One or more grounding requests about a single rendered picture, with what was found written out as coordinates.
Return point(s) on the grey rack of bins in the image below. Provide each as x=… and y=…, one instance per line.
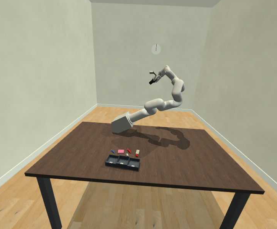
x=123, y=162

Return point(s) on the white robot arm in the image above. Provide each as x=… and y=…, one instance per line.
x=150, y=107

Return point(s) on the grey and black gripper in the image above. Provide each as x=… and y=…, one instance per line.
x=156, y=78

